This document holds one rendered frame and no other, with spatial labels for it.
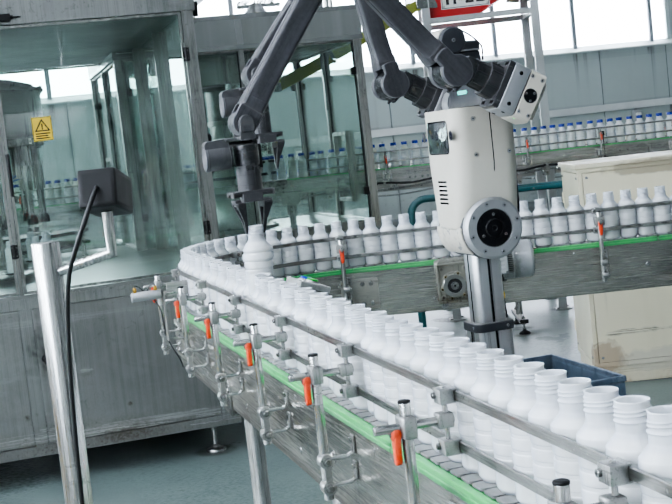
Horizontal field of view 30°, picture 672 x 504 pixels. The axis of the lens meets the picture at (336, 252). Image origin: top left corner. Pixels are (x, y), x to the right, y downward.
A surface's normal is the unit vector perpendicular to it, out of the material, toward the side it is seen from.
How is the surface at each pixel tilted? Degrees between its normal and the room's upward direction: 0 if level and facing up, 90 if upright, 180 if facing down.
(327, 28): 90
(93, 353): 90
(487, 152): 90
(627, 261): 90
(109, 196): 78
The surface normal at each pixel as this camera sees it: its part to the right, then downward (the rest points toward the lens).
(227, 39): 0.28, 0.06
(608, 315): -0.03, 0.09
